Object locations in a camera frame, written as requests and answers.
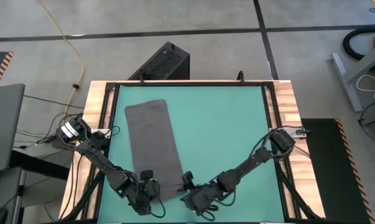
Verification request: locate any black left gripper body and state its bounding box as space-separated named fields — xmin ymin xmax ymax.
xmin=127 ymin=180 xmax=162 ymax=215

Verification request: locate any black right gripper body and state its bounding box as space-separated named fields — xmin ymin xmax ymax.
xmin=187 ymin=182 xmax=221 ymax=215

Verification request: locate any grey terry towel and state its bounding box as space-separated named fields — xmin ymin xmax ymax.
xmin=124 ymin=98 xmax=186 ymax=203

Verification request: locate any green table mat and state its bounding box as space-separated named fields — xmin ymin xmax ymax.
xmin=97 ymin=85 xmax=286 ymax=223

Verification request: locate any wooden butcher block table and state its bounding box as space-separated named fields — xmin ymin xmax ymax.
xmin=58 ymin=80 xmax=327 ymax=224

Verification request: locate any black computer tower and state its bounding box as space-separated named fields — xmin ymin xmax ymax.
xmin=127 ymin=41 xmax=191 ymax=81

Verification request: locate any grey office desk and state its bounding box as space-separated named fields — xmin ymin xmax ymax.
xmin=0 ymin=166 xmax=28 ymax=224

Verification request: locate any grey laptop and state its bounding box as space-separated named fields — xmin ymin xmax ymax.
xmin=0 ymin=83 xmax=26 ymax=174

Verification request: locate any grey metal stand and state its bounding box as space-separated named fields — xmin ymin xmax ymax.
xmin=331 ymin=0 xmax=375 ymax=113

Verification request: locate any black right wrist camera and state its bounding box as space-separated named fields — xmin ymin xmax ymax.
xmin=181 ymin=170 xmax=195 ymax=185

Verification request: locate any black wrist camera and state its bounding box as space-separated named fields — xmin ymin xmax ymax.
xmin=139 ymin=169 xmax=155 ymax=182
xmin=181 ymin=170 xmax=195 ymax=185

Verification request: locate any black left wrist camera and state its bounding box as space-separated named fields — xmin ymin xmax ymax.
xmin=139 ymin=169 xmax=155 ymax=182

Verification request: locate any black curved cable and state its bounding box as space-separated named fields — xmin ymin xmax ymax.
xmin=108 ymin=125 xmax=121 ymax=138

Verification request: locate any black table frame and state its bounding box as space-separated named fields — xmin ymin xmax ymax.
xmin=61 ymin=81 xmax=323 ymax=224

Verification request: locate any black cable bundle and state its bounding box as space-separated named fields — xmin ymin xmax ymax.
xmin=12 ymin=93 xmax=85 ymax=150

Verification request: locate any yellow cable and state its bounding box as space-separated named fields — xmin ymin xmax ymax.
xmin=37 ymin=0 xmax=85 ymax=125

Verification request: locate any black floor cable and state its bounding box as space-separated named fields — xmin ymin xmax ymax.
xmin=357 ymin=101 xmax=375 ymax=147

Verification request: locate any black flexible hose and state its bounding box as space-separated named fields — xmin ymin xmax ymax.
xmin=342 ymin=24 xmax=375 ymax=62

